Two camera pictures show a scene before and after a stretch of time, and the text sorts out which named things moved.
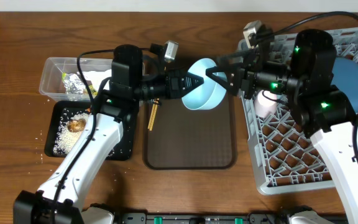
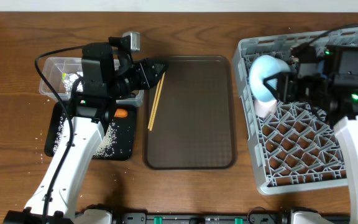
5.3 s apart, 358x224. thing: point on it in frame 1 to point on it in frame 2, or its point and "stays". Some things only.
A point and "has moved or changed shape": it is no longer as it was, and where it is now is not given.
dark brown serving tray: (184, 138) stays
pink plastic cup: (264, 106) stays
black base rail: (207, 218) stays
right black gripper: (245, 81) to (285, 86)
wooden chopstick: (156, 101) stays
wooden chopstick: (149, 125) stays
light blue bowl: (211, 93) has moved or changed shape
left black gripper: (173, 86) to (145, 74)
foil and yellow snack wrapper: (73, 84) stays
